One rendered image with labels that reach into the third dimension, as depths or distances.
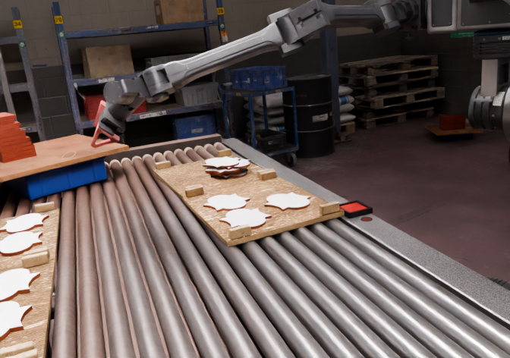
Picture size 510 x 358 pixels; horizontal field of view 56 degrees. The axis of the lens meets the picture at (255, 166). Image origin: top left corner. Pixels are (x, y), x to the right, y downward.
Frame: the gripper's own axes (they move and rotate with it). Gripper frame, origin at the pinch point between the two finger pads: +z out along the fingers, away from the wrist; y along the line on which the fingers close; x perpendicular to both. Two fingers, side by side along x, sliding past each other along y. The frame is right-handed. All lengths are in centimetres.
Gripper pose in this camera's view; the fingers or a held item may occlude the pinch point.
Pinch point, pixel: (96, 134)
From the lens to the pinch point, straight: 141.4
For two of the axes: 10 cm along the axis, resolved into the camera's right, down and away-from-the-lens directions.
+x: 6.7, 5.0, 5.6
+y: 1.8, 6.2, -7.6
